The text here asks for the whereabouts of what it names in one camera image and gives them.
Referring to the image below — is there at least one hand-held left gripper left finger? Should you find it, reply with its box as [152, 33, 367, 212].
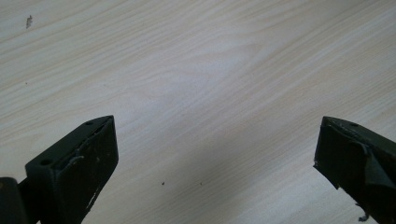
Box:
[24, 115, 120, 224]

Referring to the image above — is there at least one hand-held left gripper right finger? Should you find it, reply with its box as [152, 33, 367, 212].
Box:
[312, 116, 396, 224]

